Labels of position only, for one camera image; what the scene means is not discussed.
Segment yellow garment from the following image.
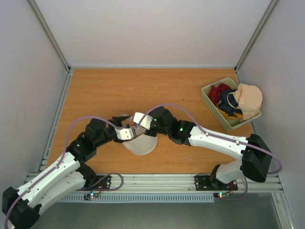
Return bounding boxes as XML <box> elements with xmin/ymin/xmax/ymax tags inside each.
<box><xmin>218</xmin><ymin>109</ymin><xmax>243</xmax><ymax>120</ymax></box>

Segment right circuit board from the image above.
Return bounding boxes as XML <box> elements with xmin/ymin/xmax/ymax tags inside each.
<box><xmin>214</xmin><ymin>191</ymin><xmax>233</xmax><ymax>199</ymax></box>

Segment pale pink lace bra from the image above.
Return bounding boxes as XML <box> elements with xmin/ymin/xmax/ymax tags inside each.
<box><xmin>133</xmin><ymin>126</ymin><xmax>146</xmax><ymax>139</ymax></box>

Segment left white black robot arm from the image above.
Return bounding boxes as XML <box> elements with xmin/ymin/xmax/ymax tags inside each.
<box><xmin>2</xmin><ymin>115</ymin><xmax>134</xmax><ymax>229</ymax></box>

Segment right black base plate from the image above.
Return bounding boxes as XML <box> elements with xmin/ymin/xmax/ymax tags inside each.
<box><xmin>194</xmin><ymin>174</ymin><xmax>238</xmax><ymax>191</ymax></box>

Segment green perforated plastic basket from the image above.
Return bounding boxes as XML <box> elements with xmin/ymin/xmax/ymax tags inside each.
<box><xmin>201</xmin><ymin>77</ymin><xmax>262</xmax><ymax>132</ymax></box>

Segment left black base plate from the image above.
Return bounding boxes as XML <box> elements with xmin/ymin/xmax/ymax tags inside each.
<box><xmin>80</xmin><ymin>175</ymin><xmax>112</xmax><ymax>191</ymax></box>

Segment navy blue garment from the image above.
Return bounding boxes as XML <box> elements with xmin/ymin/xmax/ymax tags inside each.
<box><xmin>218</xmin><ymin>90</ymin><xmax>242</xmax><ymax>115</ymax></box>

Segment beige bra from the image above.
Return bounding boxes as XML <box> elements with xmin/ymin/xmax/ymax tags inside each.
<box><xmin>233</xmin><ymin>83</ymin><xmax>263</xmax><ymax>121</ymax></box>

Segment right aluminium frame post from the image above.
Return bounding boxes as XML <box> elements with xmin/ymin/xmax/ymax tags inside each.
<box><xmin>234</xmin><ymin>0</ymin><xmax>279</xmax><ymax>72</ymax></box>

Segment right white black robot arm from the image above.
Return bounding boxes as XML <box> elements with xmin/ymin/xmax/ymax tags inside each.
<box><xmin>137</xmin><ymin>106</ymin><xmax>272</xmax><ymax>190</ymax></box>

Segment left circuit board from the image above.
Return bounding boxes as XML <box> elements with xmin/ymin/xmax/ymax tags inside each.
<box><xmin>83</xmin><ymin>193</ymin><xmax>99</xmax><ymax>201</ymax></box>

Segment left aluminium frame post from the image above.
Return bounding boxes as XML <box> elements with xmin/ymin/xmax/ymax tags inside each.
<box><xmin>28</xmin><ymin>0</ymin><xmax>71</xmax><ymax>72</ymax></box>

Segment grey slotted cable duct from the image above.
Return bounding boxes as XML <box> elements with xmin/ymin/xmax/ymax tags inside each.
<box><xmin>60</xmin><ymin>193</ymin><xmax>214</xmax><ymax>204</ymax></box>

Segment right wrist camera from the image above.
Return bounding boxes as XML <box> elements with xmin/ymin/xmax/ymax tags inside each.
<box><xmin>133</xmin><ymin>112</ymin><xmax>153</xmax><ymax>130</ymax></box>

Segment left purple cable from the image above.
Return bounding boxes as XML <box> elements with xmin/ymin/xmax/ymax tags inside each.
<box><xmin>6</xmin><ymin>116</ymin><xmax>124</xmax><ymax>229</ymax></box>

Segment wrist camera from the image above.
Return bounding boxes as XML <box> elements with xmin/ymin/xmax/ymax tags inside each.
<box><xmin>115</xmin><ymin>127</ymin><xmax>136</xmax><ymax>141</ymax></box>
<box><xmin>133</xmin><ymin>112</ymin><xmax>153</xmax><ymax>130</ymax></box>

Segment circuit board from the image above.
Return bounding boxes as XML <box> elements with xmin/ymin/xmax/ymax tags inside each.
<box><xmin>214</xmin><ymin>191</ymin><xmax>233</xmax><ymax>199</ymax></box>
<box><xmin>83</xmin><ymin>193</ymin><xmax>99</xmax><ymax>201</ymax></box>

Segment aluminium frame post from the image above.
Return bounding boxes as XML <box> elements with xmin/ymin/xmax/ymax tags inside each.
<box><xmin>28</xmin><ymin>0</ymin><xmax>71</xmax><ymax>72</ymax></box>
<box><xmin>234</xmin><ymin>0</ymin><xmax>279</xmax><ymax>72</ymax></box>

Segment red garment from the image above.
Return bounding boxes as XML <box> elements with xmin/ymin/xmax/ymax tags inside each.
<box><xmin>208</xmin><ymin>83</ymin><xmax>231</xmax><ymax>105</ymax></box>

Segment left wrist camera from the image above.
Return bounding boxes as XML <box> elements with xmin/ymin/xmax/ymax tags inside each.
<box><xmin>115</xmin><ymin>127</ymin><xmax>136</xmax><ymax>141</ymax></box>

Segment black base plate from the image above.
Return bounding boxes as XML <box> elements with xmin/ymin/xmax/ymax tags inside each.
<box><xmin>194</xmin><ymin>174</ymin><xmax>238</xmax><ymax>191</ymax></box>
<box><xmin>80</xmin><ymin>175</ymin><xmax>112</xmax><ymax>191</ymax></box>

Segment left aluminium side rail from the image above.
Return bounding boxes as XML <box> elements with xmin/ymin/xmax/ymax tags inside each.
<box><xmin>35</xmin><ymin>68</ymin><xmax>74</xmax><ymax>172</ymax></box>

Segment aluminium front rail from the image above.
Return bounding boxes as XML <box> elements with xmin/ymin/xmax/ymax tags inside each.
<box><xmin>22</xmin><ymin>173</ymin><xmax>283</xmax><ymax>193</ymax></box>

